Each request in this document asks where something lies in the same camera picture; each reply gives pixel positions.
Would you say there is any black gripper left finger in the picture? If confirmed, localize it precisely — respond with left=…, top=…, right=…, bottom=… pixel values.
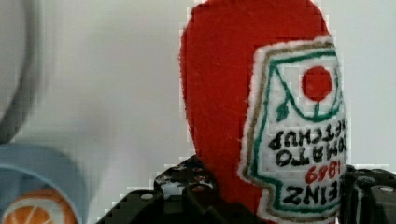
left=96, top=156, right=265, bottom=224

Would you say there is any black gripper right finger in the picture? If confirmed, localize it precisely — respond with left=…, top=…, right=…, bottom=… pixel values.
left=339, top=165, right=396, bottom=224

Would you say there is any red plush ketchup bottle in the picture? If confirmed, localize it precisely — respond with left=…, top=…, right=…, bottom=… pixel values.
left=179, top=0, right=347, bottom=224

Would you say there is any orange slice toy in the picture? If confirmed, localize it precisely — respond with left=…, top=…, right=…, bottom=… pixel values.
left=1, top=189, right=78, bottom=224

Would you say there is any blue bowl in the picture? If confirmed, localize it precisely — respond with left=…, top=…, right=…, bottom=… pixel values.
left=1, top=144, right=89, bottom=224

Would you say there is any large grey round plate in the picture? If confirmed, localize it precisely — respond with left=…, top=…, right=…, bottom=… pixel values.
left=0, top=0, right=42, bottom=144

